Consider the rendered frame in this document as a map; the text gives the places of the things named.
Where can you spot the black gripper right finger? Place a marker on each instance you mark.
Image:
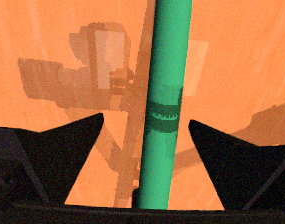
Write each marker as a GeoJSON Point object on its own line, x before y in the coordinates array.
{"type": "Point", "coordinates": [240, 171]}

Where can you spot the dark green tapered cylinder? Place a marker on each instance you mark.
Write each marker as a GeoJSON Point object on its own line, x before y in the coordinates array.
{"type": "Point", "coordinates": [171, 32]}

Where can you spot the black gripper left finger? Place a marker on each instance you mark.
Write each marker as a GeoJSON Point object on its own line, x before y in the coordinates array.
{"type": "Point", "coordinates": [52, 158]}

